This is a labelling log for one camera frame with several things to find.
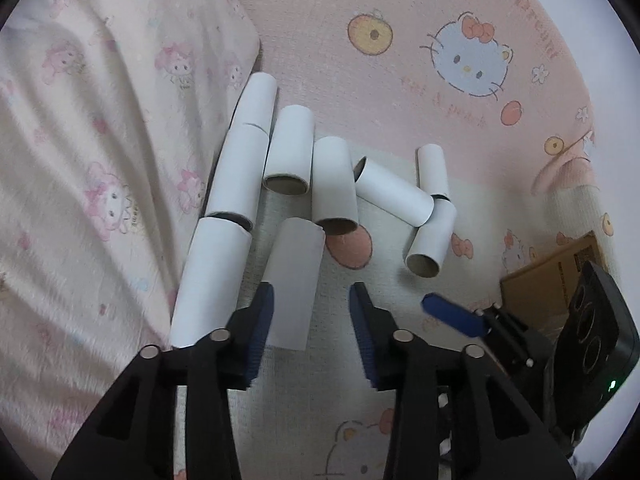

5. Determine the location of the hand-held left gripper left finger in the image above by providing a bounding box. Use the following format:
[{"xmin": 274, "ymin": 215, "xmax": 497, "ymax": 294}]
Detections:
[{"xmin": 50, "ymin": 281, "xmax": 276, "ymax": 480}]

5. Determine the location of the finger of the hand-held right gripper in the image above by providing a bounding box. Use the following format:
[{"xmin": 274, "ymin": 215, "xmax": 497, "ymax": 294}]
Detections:
[{"xmin": 421, "ymin": 293, "xmax": 553, "ymax": 377}]

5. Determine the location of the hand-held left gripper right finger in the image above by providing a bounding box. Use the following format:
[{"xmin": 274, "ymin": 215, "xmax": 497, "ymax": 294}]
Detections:
[{"xmin": 348, "ymin": 282, "xmax": 576, "ymax": 480}]

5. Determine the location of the large white cardboard tube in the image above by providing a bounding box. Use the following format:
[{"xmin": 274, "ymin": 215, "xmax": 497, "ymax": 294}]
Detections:
[{"xmin": 261, "ymin": 217, "xmax": 326, "ymax": 352}]

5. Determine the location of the brown cardboard box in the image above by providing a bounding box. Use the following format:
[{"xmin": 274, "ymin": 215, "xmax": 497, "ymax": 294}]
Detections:
[{"xmin": 500, "ymin": 231, "xmax": 608, "ymax": 333}]

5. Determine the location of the pile of white tubes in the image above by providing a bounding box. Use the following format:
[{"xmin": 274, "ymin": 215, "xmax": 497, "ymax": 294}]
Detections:
[{"xmin": 170, "ymin": 72, "xmax": 458, "ymax": 351}]

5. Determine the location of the pink cat print mat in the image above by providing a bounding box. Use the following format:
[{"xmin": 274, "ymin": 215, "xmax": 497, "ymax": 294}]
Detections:
[{"xmin": 165, "ymin": 0, "xmax": 621, "ymax": 480}]

